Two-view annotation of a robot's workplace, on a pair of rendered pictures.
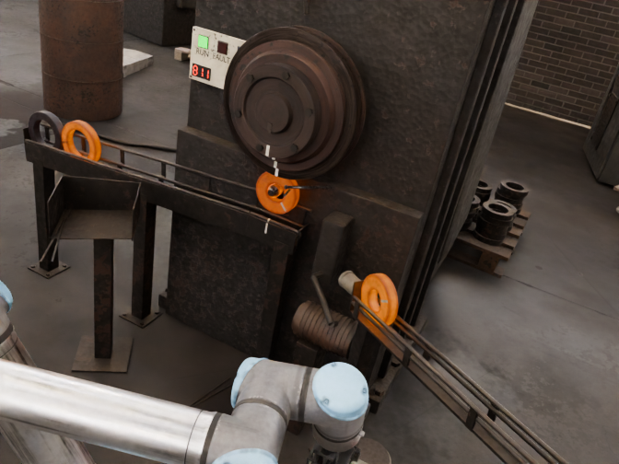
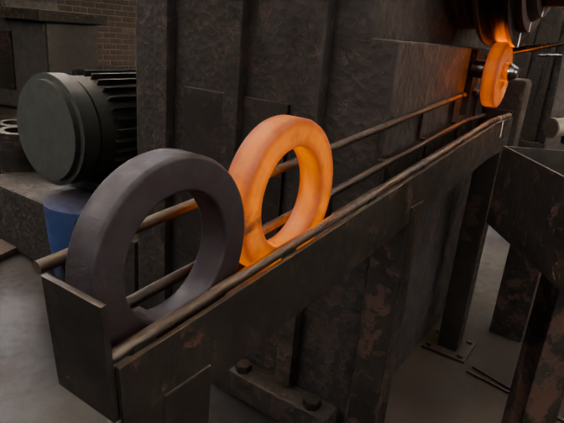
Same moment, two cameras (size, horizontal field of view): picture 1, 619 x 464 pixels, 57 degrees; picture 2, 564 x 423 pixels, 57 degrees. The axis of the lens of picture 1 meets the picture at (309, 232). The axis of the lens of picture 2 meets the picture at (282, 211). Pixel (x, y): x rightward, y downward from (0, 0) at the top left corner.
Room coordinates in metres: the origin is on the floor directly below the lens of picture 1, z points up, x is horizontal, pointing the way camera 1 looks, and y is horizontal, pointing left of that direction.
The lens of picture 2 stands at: (1.96, 1.54, 0.87)
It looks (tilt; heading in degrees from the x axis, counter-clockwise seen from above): 19 degrees down; 282
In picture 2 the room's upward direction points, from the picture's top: 5 degrees clockwise
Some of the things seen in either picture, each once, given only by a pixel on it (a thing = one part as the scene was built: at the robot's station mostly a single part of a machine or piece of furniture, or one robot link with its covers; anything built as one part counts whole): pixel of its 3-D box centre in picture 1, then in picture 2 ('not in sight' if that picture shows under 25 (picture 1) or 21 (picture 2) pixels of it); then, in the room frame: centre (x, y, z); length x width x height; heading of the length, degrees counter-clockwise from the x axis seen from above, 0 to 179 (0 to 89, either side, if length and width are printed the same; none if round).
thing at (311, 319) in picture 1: (316, 374); (529, 253); (1.50, -0.12, 0.27); 0.22 x 0.13 x 0.53; 69
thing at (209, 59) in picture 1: (222, 62); not in sight; (1.97, 0.41, 1.15); 0.26 x 0.02 x 0.18; 69
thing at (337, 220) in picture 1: (332, 248); (502, 119); (1.68, -0.09, 0.68); 0.11 x 0.08 x 0.24; 159
